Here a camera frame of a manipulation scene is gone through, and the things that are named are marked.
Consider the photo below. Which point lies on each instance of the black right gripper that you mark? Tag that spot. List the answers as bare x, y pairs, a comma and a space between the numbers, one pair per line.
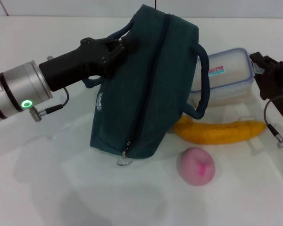
276, 82

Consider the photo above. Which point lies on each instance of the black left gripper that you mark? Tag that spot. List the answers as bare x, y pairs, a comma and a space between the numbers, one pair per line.
75, 66

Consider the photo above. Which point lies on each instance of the clear blue-rimmed food container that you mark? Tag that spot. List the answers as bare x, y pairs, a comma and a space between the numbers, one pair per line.
228, 87

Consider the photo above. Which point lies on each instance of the dark teal zipper bag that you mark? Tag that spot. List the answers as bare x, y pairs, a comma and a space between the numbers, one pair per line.
160, 82

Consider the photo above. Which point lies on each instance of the yellow banana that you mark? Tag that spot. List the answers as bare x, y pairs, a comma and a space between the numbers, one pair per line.
221, 135

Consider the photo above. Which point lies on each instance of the pink peach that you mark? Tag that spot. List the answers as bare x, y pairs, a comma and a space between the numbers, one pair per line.
195, 167

